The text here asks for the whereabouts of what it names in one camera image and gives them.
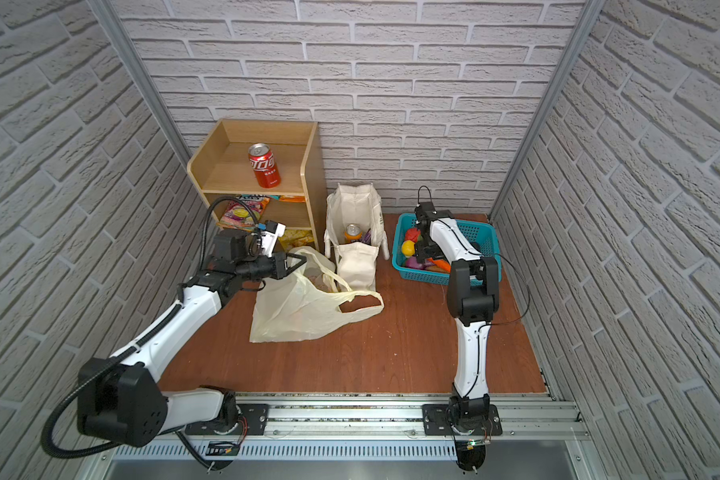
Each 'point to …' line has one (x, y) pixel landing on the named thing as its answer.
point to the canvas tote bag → (356, 262)
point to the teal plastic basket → (484, 235)
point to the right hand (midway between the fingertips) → (437, 253)
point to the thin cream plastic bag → (306, 304)
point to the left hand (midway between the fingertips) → (305, 256)
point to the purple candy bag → (367, 237)
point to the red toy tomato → (412, 234)
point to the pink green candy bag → (236, 215)
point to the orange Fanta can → (352, 233)
